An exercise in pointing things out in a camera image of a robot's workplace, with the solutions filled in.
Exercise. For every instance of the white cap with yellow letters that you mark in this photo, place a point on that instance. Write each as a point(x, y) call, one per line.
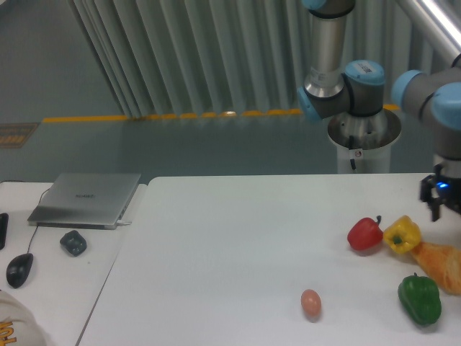
point(18, 325)

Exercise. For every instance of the golden bread loaf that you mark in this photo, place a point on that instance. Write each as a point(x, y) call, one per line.
point(441, 263)

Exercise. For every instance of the black device at left edge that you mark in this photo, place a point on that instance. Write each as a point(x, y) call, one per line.
point(4, 219)

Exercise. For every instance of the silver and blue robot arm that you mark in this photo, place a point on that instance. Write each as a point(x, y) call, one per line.
point(351, 98)

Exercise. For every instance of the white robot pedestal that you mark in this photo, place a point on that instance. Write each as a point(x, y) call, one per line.
point(363, 144)

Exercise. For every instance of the black computer mouse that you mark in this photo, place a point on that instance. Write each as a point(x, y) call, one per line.
point(18, 270)

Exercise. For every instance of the brown egg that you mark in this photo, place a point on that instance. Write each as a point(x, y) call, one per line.
point(311, 303)

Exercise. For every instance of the yellow bell pepper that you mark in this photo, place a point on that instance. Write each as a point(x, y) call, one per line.
point(403, 235)

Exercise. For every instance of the red bell pepper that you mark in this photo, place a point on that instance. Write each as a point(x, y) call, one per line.
point(365, 234)

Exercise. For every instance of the silver closed laptop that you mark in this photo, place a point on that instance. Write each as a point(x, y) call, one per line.
point(86, 201)

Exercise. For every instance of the grey pleated curtain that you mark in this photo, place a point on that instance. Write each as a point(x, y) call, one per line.
point(203, 57)

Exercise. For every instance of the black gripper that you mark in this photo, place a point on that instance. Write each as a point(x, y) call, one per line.
point(437, 189)

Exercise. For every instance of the green bell pepper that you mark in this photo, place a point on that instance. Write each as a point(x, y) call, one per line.
point(419, 296)

